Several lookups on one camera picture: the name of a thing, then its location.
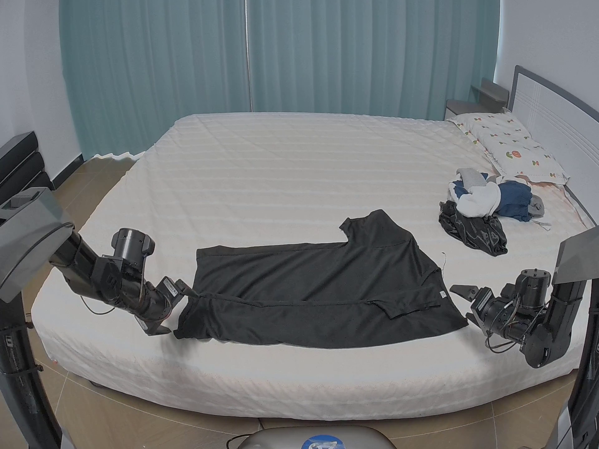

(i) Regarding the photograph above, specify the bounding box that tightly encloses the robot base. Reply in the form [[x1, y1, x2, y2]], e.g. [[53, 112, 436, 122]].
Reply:
[[236, 426, 394, 449]]

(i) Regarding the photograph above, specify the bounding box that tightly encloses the pile of clothes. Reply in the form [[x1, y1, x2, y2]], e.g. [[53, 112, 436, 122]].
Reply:
[[438, 168, 553, 257]]

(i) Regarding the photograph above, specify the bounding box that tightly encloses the grey bedside table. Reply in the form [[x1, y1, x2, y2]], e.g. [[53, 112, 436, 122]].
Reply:
[[445, 78, 510, 120]]

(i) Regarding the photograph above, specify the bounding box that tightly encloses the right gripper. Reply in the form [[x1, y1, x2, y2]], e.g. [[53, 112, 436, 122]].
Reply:
[[450, 286, 508, 336]]

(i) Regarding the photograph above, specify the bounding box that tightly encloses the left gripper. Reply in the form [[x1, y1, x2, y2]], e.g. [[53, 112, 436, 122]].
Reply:
[[138, 277, 199, 337]]

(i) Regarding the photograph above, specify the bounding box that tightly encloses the white printed pillow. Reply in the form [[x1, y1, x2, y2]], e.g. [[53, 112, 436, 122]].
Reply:
[[447, 112, 572, 185]]

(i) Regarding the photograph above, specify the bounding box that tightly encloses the bed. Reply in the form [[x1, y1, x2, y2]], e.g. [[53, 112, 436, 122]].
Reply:
[[30, 65, 599, 422]]

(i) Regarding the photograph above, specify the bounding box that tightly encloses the black T-shirt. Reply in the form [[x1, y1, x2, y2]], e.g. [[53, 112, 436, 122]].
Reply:
[[173, 210, 470, 347]]

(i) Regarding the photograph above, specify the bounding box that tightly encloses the blue-green curtain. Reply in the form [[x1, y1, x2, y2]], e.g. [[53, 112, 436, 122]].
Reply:
[[246, 0, 501, 120], [58, 0, 251, 158]]

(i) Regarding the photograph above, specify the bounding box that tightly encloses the black chest of drawers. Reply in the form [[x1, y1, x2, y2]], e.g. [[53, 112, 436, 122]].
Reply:
[[0, 131, 53, 202]]

